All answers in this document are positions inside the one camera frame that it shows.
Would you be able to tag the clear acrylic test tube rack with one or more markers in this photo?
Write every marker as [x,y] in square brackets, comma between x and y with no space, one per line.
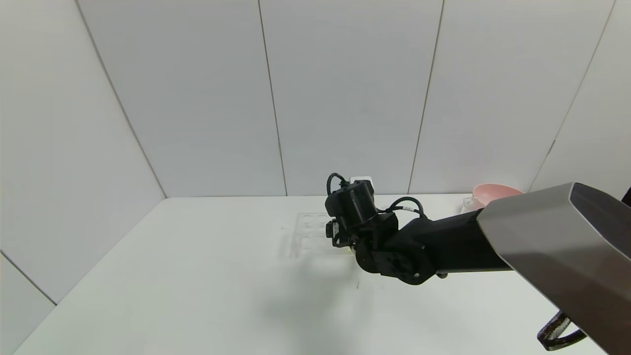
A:
[308,231]

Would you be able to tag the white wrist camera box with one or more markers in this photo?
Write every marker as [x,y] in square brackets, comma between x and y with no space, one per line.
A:
[360,179]

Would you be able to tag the clear glass beaker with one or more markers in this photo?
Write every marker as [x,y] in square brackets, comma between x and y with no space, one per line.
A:
[471,206]

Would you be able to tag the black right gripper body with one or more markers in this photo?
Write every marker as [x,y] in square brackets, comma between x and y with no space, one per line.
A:
[333,230]

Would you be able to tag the pink bowl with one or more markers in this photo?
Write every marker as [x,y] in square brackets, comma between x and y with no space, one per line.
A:
[493,193]

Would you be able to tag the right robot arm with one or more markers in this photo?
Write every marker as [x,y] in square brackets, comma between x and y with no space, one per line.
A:
[542,231]

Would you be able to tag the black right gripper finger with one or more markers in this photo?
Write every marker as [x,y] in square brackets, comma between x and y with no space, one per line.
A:
[334,232]

